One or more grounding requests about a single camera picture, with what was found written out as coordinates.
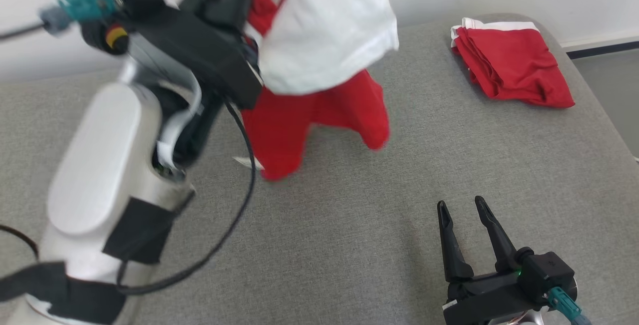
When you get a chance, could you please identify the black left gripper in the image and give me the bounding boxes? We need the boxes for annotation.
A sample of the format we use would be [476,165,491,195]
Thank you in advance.
[128,0,264,111]

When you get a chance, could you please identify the black velcro strap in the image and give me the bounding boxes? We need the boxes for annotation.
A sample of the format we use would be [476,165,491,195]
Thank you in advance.
[102,197,196,266]
[0,261,127,325]

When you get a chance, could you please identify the black cable with teal connector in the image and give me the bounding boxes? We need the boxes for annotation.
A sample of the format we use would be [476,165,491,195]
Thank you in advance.
[546,287,593,325]
[0,0,124,42]

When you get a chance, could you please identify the thin black cable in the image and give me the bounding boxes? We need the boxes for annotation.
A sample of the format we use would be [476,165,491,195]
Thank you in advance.
[116,96,258,297]
[0,224,40,262]

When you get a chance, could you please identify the red and white jersey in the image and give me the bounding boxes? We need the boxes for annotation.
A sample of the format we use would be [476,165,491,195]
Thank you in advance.
[192,0,400,182]

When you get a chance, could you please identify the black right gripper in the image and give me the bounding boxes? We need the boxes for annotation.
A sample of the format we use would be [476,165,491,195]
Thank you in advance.
[437,195,548,325]

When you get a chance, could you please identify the white wall baseboard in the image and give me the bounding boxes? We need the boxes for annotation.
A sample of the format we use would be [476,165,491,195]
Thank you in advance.
[561,34,639,61]

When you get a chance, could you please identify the red shorts with white stripe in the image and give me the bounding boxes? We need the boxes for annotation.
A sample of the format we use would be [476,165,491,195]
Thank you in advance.
[450,17,576,110]

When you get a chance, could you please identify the grey fabric sofa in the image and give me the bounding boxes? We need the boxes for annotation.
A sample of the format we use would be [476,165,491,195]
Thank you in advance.
[0,13,639,325]

